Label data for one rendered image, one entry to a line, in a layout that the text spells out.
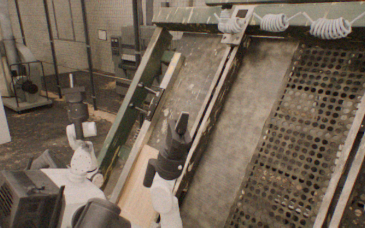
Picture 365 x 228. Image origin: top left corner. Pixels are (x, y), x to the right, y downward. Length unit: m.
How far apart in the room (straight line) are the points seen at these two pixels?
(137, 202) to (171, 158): 0.72
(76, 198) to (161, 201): 0.27
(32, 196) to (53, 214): 0.08
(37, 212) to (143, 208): 0.63
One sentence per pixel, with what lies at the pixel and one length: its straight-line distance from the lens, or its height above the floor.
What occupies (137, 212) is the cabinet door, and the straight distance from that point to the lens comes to 1.49.
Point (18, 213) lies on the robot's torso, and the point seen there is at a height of 1.37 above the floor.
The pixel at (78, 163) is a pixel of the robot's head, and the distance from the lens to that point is 1.01.
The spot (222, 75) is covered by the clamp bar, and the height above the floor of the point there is 1.63.
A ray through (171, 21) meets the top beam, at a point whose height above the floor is 1.86.
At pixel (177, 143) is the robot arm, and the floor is 1.57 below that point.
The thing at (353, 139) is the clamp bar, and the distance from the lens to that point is 1.03.
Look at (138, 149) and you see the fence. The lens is 1.53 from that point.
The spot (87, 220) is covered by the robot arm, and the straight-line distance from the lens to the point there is 0.89.
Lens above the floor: 1.90
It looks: 20 degrees down
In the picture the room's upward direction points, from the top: straight up
